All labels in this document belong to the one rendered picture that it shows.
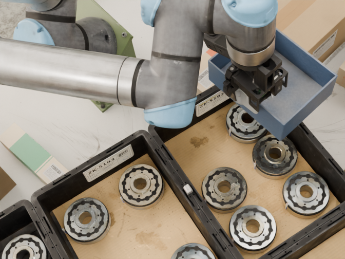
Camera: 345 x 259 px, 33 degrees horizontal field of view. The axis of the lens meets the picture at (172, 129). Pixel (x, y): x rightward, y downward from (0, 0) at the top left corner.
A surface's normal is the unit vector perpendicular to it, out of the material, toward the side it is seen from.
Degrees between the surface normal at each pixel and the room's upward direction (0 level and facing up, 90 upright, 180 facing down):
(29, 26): 50
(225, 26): 76
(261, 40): 91
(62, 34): 62
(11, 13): 0
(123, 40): 43
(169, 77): 37
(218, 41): 29
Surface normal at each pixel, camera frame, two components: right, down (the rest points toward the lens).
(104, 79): -0.25, 0.09
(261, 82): -0.74, 0.65
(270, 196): -0.08, -0.43
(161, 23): -0.69, 0.06
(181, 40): 0.07, 0.22
